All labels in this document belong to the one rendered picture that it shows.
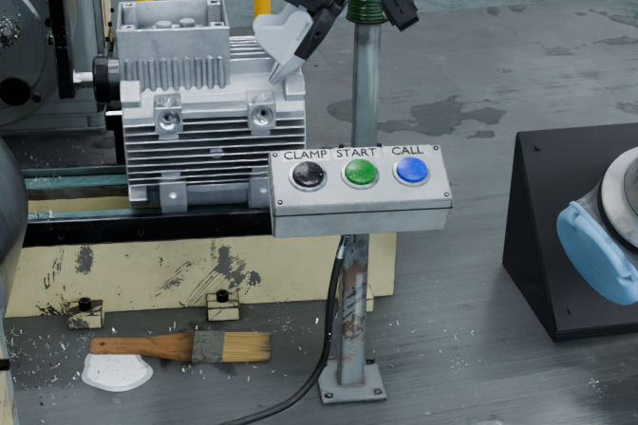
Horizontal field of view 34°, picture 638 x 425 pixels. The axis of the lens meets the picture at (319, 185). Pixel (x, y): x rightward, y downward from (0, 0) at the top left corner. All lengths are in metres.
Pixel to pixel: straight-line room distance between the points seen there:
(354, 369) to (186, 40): 0.40
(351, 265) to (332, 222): 0.08
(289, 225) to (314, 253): 0.26
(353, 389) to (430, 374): 0.09
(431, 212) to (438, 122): 0.76
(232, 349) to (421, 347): 0.22
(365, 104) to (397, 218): 0.57
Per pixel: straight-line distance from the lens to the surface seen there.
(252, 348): 1.21
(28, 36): 1.44
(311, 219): 1.00
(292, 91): 1.16
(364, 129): 1.59
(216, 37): 1.16
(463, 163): 1.64
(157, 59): 1.16
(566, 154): 1.31
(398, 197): 1.00
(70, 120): 1.73
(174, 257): 1.25
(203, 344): 1.22
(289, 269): 1.27
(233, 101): 1.17
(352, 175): 1.00
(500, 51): 2.10
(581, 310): 1.26
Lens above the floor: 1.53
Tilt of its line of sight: 28 degrees down
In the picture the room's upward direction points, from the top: 1 degrees clockwise
